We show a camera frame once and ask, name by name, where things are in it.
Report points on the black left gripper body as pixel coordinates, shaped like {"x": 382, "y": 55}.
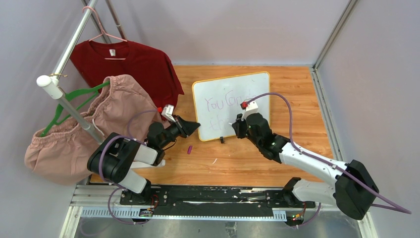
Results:
{"x": 172, "y": 132}

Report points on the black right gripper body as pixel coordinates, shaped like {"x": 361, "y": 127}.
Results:
{"x": 243, "y": 131}

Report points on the purple marker cap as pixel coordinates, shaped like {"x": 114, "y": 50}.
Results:
{"x": 189, "y": 149}

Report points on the yellow-framed whiteboard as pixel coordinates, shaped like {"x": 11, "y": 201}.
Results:
{"x": 218, "y": 101}

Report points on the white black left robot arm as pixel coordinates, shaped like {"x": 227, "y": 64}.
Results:
{"x": 113, "y": 159}

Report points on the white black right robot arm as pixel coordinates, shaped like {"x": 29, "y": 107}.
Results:
{"x": 348, "y": 186}

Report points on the red t-shirt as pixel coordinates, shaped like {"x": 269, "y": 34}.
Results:
{"x": 150, "y": 67}

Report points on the green clothes hanger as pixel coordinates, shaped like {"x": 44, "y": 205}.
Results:
{"x": 65, "y": 110}

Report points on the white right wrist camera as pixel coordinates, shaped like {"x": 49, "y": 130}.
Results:
{"x": 249, "y": 108}

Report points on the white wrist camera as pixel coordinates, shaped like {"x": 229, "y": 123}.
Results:
{"x": 167, "y": 112}
{"x": 249, "y": 108}

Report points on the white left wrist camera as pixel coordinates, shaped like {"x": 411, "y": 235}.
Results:
{"x": 167, "y": 112}

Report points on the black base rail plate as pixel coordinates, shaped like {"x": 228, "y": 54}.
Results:
{"x": 215, "y": 201}

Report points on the grey aluminium frame post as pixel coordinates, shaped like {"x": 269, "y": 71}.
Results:
{"x": 351, "y": 4}

